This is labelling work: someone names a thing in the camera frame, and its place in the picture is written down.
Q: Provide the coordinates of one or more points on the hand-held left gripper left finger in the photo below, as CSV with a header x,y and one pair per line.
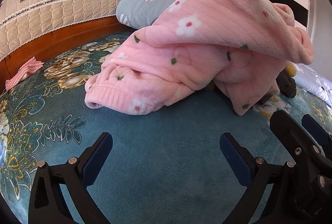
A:
x,y
97,159

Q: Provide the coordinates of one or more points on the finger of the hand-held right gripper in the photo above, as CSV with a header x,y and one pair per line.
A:
x,y
285,128
315,130

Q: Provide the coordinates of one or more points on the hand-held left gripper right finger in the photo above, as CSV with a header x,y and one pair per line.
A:
x,y
234,159

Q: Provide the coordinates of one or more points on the pink floral fleece garment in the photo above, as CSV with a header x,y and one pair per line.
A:
x,y
207,40

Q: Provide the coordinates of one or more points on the white yellow floral cloth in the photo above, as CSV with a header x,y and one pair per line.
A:
x,y
272,106

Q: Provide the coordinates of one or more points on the dark grey garment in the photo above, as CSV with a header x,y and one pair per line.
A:
x,y
286,84

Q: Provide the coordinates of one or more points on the light blue daisy quilt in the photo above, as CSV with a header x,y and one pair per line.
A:
x,y
316,84

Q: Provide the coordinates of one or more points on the teal floral blanket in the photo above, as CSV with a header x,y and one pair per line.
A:
x,y
160,130

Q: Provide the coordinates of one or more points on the pink zigzag cloth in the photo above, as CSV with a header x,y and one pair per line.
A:
x,y
26,71

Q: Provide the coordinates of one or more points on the beige quilted headboard cover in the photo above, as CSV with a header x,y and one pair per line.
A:
x,y
64,11

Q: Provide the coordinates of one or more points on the blue-grey daisy pillow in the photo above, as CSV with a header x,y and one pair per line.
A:
x,y
140,6

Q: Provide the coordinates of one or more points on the wooden bed frame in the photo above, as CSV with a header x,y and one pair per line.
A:
x,y
51,45

